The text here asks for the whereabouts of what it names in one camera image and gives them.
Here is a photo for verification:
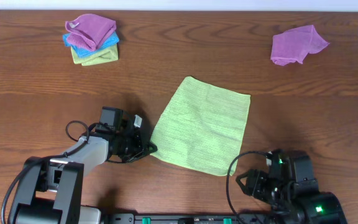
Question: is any light green microfiber cloth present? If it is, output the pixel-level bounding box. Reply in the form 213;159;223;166
151;77;250;176

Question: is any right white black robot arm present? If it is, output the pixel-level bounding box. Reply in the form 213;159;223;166
236;149;347;224

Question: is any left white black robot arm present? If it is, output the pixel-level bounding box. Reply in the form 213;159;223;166
1;106;157;224

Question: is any folded green cloth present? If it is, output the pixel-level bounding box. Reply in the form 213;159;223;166
71;45;119;66

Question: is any folded blue cloth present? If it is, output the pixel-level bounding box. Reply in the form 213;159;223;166
62;32;119;58

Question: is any folded purple cloth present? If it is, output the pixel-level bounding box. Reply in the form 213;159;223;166
65;14;116;52

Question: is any crumpled purple cloth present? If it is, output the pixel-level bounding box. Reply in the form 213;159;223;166
270;25;329;66

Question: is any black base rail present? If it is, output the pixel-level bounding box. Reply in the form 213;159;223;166
79;207;279;224

